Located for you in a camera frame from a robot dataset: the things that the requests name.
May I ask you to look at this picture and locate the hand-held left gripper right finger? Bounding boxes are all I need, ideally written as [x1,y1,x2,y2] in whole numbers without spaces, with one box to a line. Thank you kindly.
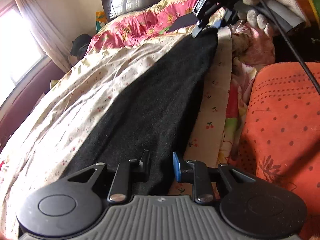
[172,151,256,204]

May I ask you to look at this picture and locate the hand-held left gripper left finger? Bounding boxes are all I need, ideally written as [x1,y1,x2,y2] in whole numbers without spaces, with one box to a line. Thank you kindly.
[67,150,151,203]

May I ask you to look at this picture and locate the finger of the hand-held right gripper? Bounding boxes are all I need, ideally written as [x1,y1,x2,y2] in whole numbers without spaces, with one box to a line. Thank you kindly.
[215,10,234,28]
[192,15,215,38]

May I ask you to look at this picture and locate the black pants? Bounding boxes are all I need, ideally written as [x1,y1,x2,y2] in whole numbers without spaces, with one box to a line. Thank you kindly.
[61,27,220,195]

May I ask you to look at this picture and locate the pink floral quilt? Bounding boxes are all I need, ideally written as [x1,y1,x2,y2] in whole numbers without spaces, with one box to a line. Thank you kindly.
[50,0,277,167]

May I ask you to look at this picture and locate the cherry print bed sheet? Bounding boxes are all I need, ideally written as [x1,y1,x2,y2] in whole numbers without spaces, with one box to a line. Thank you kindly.
[0,26,234,238]

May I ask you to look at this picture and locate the colourful printed bag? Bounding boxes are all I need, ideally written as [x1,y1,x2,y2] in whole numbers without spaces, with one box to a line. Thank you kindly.
[96,10,107,29]

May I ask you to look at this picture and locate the orange dotted garment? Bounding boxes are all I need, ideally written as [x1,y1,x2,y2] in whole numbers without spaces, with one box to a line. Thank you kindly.
[235,62,320,240]

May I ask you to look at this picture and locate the black clothing pile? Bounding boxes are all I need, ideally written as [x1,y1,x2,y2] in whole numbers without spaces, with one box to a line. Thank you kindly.
[69,34,92,60]

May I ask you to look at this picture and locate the maroon window bench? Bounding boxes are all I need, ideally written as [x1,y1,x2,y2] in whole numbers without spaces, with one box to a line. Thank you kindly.
[0,60,67,153]

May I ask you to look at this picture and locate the beige curtain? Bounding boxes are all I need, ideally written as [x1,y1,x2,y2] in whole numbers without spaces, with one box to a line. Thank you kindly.
[12,0,72,73]

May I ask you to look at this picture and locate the window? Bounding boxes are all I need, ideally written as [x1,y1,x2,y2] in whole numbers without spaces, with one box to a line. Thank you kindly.
[0,5,47,84]

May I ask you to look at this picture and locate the black braided cable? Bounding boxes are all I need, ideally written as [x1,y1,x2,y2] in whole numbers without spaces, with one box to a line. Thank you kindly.
[244,0,320,94]

